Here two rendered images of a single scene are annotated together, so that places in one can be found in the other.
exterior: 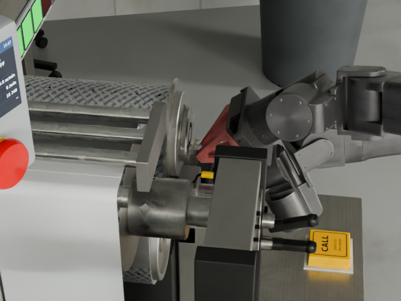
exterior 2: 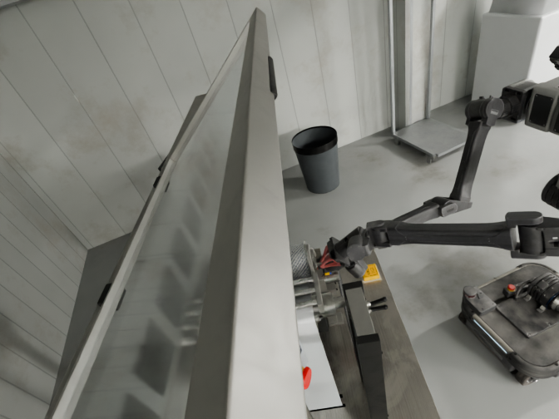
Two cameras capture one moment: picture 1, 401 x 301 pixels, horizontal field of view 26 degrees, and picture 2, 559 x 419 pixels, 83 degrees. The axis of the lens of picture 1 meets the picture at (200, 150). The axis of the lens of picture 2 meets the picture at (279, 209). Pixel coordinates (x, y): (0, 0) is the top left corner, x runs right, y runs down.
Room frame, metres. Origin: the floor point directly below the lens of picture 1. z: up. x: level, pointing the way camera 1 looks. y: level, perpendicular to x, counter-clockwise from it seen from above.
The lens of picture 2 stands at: (0.18, 0.07, 2.10)
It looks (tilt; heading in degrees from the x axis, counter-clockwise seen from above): 38 degrees down; 1
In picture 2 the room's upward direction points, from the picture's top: 18 degrees counter-clockwise
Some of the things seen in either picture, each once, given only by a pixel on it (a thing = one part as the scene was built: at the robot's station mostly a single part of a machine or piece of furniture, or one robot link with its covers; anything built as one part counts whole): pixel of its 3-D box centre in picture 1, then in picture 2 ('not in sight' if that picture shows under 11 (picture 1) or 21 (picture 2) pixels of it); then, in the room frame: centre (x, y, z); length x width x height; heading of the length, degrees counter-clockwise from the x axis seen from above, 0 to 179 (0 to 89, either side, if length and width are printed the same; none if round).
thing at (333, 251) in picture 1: (329, 249); (369, 272); (1.08, -0.22, 0.91); 0.07 x 0.07 x 0.02; 83
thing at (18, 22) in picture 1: (30, 21); not in sight; (1.38, 0.30, 1.18); 0.25 x 0.01 x 0.07; 173
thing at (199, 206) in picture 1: (217, 212); (344, 301); (0.69, -0.02, 1.33); 0.06 x 0.03 x 0.03; 83
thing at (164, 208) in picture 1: (160, 207); (323, 305); (0.70, 0.04, 1.33); 0.06 x 0.06 x 0.06; 83
